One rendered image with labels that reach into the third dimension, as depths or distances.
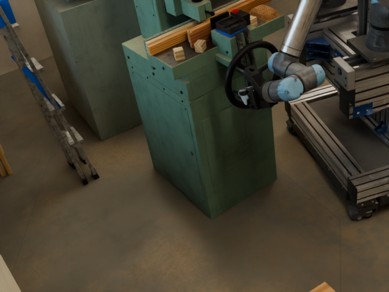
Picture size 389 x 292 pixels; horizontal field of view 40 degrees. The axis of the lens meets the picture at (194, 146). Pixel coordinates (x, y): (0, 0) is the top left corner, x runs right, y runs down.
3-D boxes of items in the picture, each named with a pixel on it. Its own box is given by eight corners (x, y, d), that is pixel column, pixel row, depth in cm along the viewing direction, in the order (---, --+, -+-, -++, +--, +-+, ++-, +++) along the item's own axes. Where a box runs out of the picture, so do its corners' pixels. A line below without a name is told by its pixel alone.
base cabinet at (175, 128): (210, 221, 269) (189, 103, 226) (152, 168, 310) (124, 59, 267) (278, 179, 286) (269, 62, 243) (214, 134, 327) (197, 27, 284)
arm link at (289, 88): (309, 94, 178) (289, 104, 175) (290, 97, 188) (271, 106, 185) (301, 72, 177) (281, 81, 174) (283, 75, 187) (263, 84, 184)
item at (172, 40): (151, 56, 225) (149, 47, 222) (148, 54, 226) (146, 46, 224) (271, 1, 250) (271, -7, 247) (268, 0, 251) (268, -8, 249)
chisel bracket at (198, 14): (200, 25, 227) (197, 6, 222) (182, 17, 237) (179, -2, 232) (214, 19, 230) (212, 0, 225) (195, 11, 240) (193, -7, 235)
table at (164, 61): (186, 89, 211) (184, 76, 207) (147, 64, 232) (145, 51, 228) (300, 32, 233) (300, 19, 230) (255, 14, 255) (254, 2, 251)
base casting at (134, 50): (188, 102, 227) (184, 84, 221) (124, 59, 267) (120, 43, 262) (268, 62, 244) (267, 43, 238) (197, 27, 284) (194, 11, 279)
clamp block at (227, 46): (231, 60, 217) (229, 40, 212) (212, 50, 227) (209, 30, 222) (259, 46, 223) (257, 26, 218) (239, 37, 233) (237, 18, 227)
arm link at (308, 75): (305, 56, 190) (281, 67, 186) (327, 67, 182) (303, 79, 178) (305, 75, 194) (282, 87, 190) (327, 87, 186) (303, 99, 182)
